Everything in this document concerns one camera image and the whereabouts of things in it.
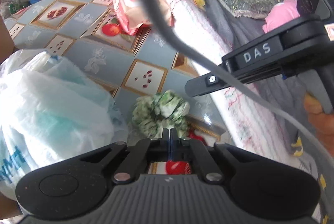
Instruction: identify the green white scrunchie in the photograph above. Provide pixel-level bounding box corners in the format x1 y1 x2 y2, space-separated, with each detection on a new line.
132 90 190 138

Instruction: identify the pink soft toy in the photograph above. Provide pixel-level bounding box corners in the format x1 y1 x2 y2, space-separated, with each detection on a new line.
262 0 300 33

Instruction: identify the person's right hand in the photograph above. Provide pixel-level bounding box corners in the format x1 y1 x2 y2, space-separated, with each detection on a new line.
304 93 334 156

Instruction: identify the white striped blanket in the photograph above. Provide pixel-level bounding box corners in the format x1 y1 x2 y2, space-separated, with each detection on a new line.
144 0 314 175

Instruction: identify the white plastic bag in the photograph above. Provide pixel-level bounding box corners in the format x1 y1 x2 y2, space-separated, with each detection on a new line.
1 49 129 199

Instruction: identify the patterned fruit floor mat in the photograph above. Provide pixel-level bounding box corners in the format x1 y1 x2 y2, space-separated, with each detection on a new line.
5 0 226 146

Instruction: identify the brown cardboard box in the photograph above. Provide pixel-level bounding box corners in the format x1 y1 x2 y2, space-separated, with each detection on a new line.
0 17 15 64

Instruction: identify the grey cable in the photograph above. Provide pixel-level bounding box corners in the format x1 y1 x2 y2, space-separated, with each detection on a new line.
122 0 334 175

